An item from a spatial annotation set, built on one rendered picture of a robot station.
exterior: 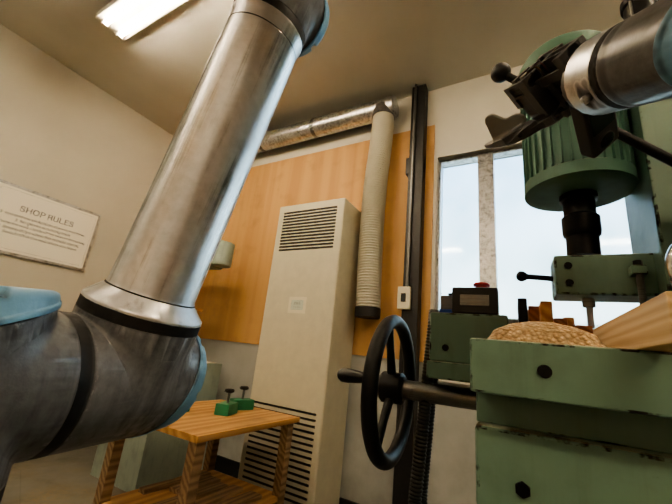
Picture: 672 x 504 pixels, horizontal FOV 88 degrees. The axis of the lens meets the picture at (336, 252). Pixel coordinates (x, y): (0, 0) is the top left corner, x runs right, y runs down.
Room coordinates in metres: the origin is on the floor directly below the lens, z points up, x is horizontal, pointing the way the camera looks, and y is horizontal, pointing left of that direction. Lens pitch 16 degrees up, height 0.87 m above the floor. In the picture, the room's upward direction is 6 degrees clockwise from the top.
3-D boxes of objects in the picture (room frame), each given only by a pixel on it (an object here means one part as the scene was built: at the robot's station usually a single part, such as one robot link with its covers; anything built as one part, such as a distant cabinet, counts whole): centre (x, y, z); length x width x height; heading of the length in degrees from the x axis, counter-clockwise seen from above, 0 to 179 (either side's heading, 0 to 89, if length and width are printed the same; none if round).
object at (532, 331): (0.43, -0.26, 0.91); 0.12 x 0.09 x 0.03; 62
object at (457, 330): (0.70, -0.28, 0.91); 0.15 x 0.14 x 0.09; 152
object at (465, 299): (0.69, -0.28, 0.99); 0.13 x 0.11 x 0.06; 152
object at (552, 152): (0.58, -0.44, 1.35); 0.18 x 0.18 x 0.31
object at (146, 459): (2.52, 1.01, 0.79); 0.62 x 0.48 x 1.58; 61
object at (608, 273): (0.57, -0.46, 1.03); 0.14 x 0.07 x 0.09; 62
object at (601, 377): (0.66, -0.36, 0.87); 0.61 x 0.30 x 0.06; 152
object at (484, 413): (0.61, -0.39, 0.82); 0.40 x 0.21 x 0.04; 152
